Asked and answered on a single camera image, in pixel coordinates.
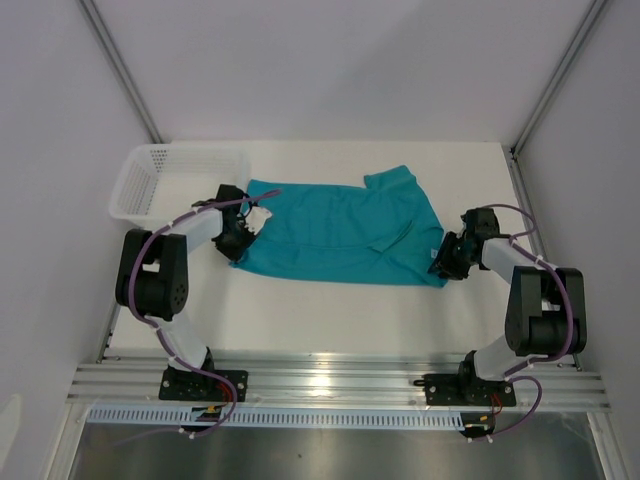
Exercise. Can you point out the white slotted cable duct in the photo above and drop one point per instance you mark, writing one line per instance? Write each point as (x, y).
(200, 417)

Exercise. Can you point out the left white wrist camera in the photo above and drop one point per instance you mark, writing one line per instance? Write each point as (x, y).
(256, 219)

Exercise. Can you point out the white perforated plastic basket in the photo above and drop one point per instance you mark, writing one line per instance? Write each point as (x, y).
(157, 183)

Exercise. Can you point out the aluminium mounting rail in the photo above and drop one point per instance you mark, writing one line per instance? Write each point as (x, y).
(324, 380)

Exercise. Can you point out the aluminium side rail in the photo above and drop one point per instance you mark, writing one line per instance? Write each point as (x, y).
(107, 332)
(553, 182)

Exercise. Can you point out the left aluminium frame post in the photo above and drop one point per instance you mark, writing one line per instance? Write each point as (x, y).
(117, 64)

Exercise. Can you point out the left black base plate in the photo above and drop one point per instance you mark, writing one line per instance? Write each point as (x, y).
(179, 385)

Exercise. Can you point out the aluminium frame post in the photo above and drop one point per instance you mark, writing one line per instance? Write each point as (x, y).
(578, 41)
(117, 64)

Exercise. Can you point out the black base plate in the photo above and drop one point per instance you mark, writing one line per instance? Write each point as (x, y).
(450, 390)
(179, 385)

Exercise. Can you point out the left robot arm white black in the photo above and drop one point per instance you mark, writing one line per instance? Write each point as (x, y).
(153, 275)

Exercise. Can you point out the right aluminium side rail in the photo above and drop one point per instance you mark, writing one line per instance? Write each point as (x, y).
(553, 182)

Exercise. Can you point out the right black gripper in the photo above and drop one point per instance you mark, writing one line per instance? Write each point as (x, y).
(443, 264)

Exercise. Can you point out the right aluminium frame post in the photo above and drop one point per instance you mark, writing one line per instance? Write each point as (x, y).
(578, 41)

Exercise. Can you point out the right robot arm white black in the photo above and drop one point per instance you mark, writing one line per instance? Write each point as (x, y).
(545, 317)

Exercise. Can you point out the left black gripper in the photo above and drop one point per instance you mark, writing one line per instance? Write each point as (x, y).
(235, 254)

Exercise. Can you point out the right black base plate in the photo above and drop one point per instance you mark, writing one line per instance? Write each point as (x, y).
(450, 390)

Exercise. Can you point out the left aluminium side rail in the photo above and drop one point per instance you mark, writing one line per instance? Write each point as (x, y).
(107, 332)

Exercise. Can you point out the teal t shirt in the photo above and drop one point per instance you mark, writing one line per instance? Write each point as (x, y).
(383, 232)

